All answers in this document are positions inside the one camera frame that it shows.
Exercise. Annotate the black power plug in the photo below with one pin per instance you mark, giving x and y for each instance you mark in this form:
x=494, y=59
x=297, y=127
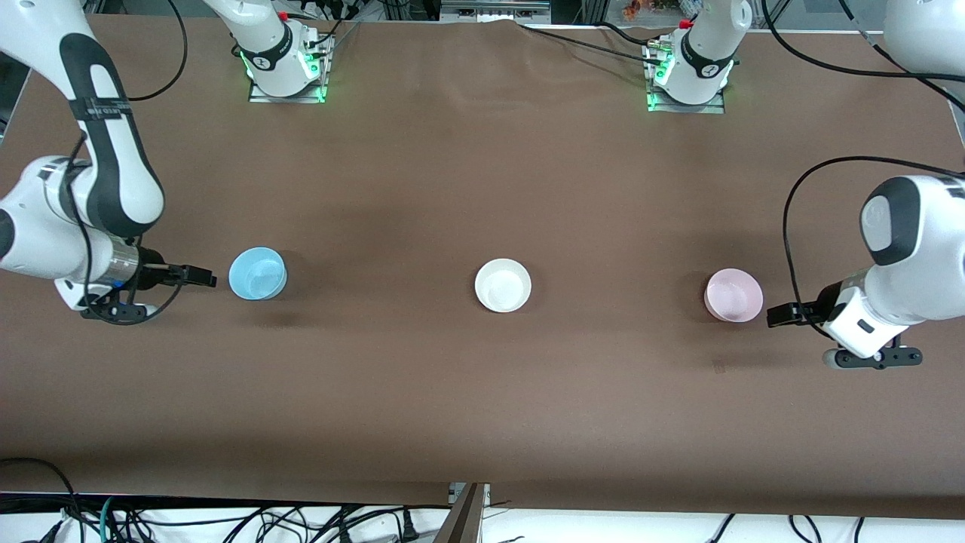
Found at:
x=409, y=526

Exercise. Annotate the orange object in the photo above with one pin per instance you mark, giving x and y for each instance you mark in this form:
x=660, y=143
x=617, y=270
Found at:
x=637, y=9

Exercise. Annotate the brown table cover sheet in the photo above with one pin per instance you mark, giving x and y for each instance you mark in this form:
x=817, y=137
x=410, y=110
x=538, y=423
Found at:
x=482, y=188

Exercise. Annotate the pink bowl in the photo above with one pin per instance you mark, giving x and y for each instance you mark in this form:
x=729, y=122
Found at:
x=733, y=296

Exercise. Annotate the blue bowl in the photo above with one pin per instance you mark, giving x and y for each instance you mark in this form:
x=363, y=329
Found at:
x=256, y=275

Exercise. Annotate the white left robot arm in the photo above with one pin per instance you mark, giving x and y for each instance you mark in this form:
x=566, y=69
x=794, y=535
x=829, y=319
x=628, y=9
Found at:
x=927, y=249

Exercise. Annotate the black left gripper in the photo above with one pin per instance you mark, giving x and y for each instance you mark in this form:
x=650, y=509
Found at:
x=816, y=308

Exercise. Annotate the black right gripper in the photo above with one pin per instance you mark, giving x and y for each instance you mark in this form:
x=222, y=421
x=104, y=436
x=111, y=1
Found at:
x=155, y=275

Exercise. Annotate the small metal bracket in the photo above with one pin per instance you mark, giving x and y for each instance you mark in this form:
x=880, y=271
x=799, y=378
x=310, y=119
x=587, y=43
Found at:
x=456, y=492

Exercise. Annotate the grey metal box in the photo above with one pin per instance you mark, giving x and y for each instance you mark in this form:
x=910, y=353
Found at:
x=494, y=11

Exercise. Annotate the white bowl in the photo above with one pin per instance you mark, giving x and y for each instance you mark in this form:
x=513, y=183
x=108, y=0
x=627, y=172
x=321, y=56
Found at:
x=503, y=285

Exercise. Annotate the aluminium profile bar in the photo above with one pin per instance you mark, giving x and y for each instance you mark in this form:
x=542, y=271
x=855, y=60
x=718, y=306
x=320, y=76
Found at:
x=464, y=520

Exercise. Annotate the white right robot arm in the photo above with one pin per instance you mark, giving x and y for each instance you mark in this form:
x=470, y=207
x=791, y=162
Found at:
x=113, y=173

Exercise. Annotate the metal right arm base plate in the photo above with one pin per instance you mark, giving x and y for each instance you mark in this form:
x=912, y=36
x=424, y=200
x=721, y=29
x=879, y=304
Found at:
x=301, y=99

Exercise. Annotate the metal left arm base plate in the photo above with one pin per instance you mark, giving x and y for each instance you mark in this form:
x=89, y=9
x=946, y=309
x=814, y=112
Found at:
x=709, y=110

